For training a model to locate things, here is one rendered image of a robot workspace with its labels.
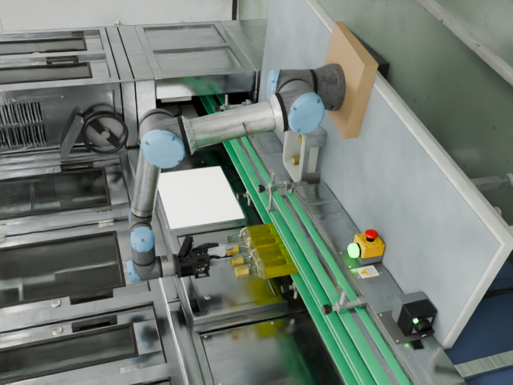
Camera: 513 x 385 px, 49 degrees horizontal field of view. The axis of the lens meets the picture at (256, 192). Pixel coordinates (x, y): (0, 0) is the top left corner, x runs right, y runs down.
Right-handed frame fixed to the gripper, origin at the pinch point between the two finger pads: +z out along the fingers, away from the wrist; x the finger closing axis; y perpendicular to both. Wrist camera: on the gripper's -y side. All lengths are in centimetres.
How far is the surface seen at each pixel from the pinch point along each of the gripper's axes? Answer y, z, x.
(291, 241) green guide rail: 7.2, 20.3, 6.1
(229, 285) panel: 3.8, -0.5, -12.8
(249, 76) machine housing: -98, 37, 22
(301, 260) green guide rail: 16.7, 20.2, 5.9
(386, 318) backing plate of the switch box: 54, 30, 14
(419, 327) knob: 63, 34, 19
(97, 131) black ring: -93, -37, 2
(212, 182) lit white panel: -59, 9, -11
